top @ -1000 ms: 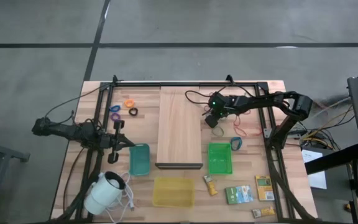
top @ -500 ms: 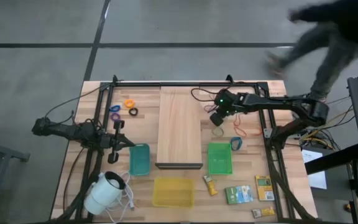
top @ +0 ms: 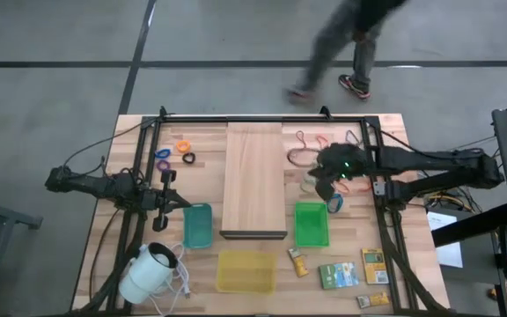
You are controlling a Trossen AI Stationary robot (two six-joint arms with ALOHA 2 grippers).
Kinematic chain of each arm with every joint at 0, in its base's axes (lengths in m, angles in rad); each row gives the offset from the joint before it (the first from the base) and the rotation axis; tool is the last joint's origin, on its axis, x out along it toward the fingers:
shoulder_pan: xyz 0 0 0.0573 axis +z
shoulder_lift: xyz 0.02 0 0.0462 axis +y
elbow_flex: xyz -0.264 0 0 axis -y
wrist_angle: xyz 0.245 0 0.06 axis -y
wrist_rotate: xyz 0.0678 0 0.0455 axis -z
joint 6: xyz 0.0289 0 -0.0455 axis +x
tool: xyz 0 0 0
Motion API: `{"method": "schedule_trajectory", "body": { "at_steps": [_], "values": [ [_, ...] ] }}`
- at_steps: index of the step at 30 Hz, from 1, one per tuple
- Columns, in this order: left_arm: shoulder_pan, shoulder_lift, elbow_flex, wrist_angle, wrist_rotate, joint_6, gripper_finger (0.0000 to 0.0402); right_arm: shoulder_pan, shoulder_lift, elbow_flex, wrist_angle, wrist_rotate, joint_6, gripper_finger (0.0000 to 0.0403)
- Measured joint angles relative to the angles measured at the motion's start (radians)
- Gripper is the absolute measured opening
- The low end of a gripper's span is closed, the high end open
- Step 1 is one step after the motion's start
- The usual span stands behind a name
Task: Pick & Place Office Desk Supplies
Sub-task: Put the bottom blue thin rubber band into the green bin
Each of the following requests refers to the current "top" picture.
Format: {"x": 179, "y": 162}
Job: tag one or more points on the red rubber band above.
{"x": 319, "y": 139}

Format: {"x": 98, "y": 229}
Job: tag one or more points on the black aluminium table frame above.
{"x": 280, "y": 119}

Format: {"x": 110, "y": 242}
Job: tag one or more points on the blue rubber band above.
{"x": 340, "y": 204}

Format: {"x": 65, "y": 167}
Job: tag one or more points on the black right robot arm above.
{"x": 434, "y": 158}

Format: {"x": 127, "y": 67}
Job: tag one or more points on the yellow plastic tray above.
{"x": 245, "y": 272}

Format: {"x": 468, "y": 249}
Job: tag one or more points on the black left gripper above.
{"x": 165, "y": 200}

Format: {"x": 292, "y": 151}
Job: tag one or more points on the white spot lamp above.
{"x": 148, "y": 273}

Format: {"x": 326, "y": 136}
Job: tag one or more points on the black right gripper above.
{"x": 324, "y": 189}

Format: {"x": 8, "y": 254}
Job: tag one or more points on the teal plastic tray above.
{"x": 197, "y": 226}

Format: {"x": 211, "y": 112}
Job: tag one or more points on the wooden riser with black frame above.
{"x": 253, "y": 176}

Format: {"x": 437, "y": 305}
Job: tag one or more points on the grey rubber band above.
{"x": 348, "y": 138}

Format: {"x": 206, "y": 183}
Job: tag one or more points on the white paper sheet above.
{"x": 449, "y": 257}

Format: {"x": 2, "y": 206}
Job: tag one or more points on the green crayon box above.
{"x": 338, "y": 275}

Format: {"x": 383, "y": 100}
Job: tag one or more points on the person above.
{"x": 365, "y": 53}

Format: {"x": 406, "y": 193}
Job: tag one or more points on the orange rubber band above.
{"x": 359, "y": 190}

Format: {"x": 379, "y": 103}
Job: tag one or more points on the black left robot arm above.
{"x": 90, "y": 185}

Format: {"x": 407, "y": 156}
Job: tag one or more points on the small yellow box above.
{"x": 373, "y": 300}

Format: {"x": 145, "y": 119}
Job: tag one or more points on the narrow yellow crayon box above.
{"x": 298, "y": 263}

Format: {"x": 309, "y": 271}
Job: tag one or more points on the green plastic tray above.
{"x": 311, "y": 224}

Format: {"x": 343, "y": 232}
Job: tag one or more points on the large yellow crayon box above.
{"x": 374, "y": 265}

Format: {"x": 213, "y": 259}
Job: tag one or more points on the silver metal bracket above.
{"x": 379, "y": 188}

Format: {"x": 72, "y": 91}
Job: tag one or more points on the black desk beam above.
{"x": 469, "y": 226}

